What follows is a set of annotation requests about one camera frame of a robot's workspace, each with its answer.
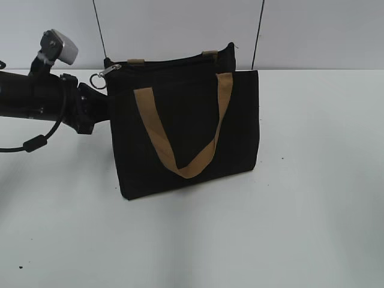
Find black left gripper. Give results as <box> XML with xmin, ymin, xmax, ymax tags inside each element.
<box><xmin>60</xmin><ymin>73</ymin><xmax>110</xmax><ymax>135</ymax></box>

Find silver zipper pull with ring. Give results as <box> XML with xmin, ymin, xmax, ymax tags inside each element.
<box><xmin>89</xmin><ymin>64</ymin><xmax>122</xmax><ymax>90</ymax></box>

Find black tote bag tan handles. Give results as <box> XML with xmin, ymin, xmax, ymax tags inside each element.
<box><xmin>104</xmin><ymin>43</ymin><xmax>260</xmax><ymax>200</ymax></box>

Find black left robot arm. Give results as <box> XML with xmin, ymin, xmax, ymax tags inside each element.
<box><xmin>1</xmin><ymin>71</ymin><xmax>110</xmax><ymax>134</ymax></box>

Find black cable with ferrite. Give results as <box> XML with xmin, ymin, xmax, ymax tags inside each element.
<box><xmin>0</xmin><ymin>78</ymin><xmax>70</xmax><ymax>154</ymax></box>

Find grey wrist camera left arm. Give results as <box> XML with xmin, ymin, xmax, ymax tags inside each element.
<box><xmin>28</xmin><ymin>29</ymin><xmax>79</xmax><ymax>78</ymax></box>

